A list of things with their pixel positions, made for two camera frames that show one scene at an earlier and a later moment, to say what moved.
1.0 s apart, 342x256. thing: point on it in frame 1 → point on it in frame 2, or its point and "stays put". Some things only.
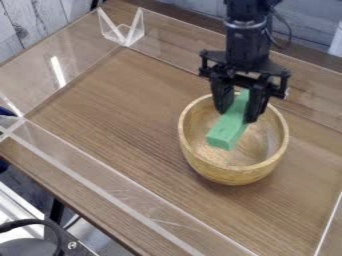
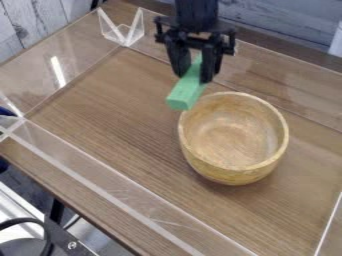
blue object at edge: (7, 112) stays put
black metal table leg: (57, 211) stays put
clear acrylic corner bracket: (124, 34) stays put
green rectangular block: (232, 124) → (188, 89)
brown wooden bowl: (251, 160) stays put
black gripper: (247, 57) → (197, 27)
